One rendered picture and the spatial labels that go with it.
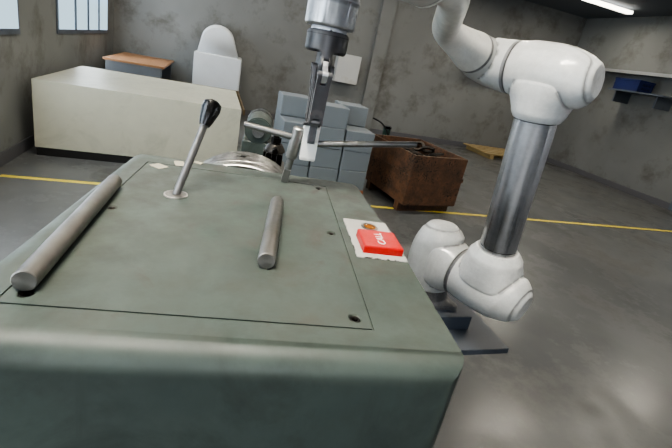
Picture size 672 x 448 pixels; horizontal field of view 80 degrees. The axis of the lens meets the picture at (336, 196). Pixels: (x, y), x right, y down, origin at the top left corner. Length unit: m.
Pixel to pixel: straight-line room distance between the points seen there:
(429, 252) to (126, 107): 3.93
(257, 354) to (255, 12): 8.36
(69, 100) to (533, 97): 4.40
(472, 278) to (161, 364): 0.97
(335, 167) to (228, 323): 4.08
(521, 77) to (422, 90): 8.69
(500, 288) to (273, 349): 0.90
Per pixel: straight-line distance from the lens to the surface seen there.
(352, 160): 4.48
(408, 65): 9.51
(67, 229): 0.53
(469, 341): 1.42
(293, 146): 0.78
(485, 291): 1.22
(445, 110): 10.12
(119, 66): 7.09
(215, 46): 7.81
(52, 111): 4.93
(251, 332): 0.40
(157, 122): 4.73
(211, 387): 0.40
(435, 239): 1.30
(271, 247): 0.50
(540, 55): 1.07
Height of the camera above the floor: 1.51
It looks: 19 degrees down
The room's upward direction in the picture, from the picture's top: 12 degrees clockwise
